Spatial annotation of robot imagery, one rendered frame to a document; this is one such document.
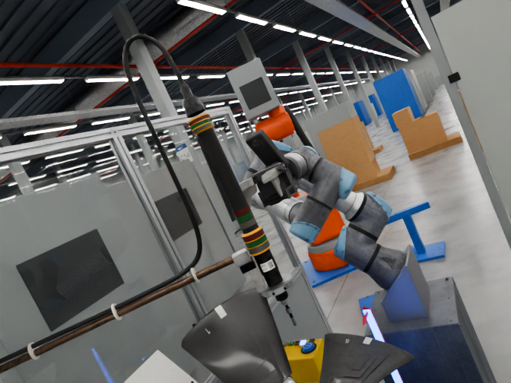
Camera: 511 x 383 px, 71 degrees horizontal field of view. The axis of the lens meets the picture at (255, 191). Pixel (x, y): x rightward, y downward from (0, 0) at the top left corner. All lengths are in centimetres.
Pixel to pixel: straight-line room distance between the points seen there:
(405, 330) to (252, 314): 63
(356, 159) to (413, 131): 183
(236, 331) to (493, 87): 193
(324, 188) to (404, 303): 58
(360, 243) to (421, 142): 854
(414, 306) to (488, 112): 134
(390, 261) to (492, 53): 139
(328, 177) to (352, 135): 762
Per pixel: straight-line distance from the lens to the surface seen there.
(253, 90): 451
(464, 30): 236
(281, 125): 456
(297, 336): 212
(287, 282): 71
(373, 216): 134
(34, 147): 134
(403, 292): 134
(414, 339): 136
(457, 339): 135
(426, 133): 978
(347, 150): 861
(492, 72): 236
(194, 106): 69
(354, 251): 134
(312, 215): 94
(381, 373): 94
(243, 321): 87
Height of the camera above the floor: 172
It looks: 5 degrees down
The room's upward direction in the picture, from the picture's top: 25 degrees counter-clockwise
